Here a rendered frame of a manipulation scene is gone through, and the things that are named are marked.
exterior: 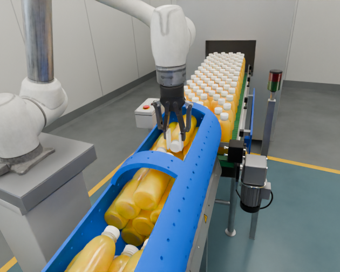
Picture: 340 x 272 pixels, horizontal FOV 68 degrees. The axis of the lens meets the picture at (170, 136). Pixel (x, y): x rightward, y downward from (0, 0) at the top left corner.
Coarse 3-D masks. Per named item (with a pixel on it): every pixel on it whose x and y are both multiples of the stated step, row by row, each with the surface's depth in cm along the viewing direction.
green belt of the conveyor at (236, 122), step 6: (246, 78) 242; (240, 96) 202; (240, 102) 191; (240, 108) 180; (240, 114) 171; (234, 126) 157; (234, 132) 150; (234, 138) 144; (222, 156) 129; (222, 162) 128; (228, 162) 127; (234, 162) 133
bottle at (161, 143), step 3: (171, 123) 107; (174, 123) 107; (177, 123) 107; (168, 126) 106; (171, 126) 104; (174, 126) 104; (171, 129) 102; (171, 132) 100; (162, 135) 98; (159, 138) 98; (162, 138) 96; (159, 141) 96; (162, 141) 95; (165, 141) 95; (159, 144) 95; (162, 144) 94; (165, 144) 94; (159, 147) 94; (162, 147) 93; (165, 147) 94; (165, 150) 93; (168, 150) 94
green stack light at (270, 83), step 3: (270, 81) 132; (273, 81) 131; (279, 81) 131; (270, 84) 132; (273, 84) 132; (276, 84) 131; (279, 84) 131; (267, 87) 136; (270, 87) 133; (273, 87) 132; (276, 87) 132; (279, 87) 133; (270, 90) 134; (273, 90) 133; (276, 90) 133
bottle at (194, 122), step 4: (184, 116) 102; (192, 116) 103; (184, 120) 99; (192, 120) 101; (196, 120) 104; (192, 124) 99; (196, 124) 105; (176, 128) 94; (192, 128) 98; (172, 132) 94; (176, 132) 92; (188, 132) 94; (192, 132) 97; (172, 136) 92; (176, 136) 90; (188, 136) 93; (172, 140) 91; (176, 140) 89; (188, 140) 93; (184, 144) 91
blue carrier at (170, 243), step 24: (216, 120) 105; (144, 144) 98; (192, 144) 81; (216, 144) 97; (120, 168) 72; (168, 168) 68; (192, 168) 73; (192, 192) 67; (96, 216) 71; (168, 216) 56; (192, 216) 64; (72, 240) 61; (120, 240) 76; (168, 240) 53; (192, 240) 63; (48, 264) 54; (144, 264) 46; (168, 264) 50
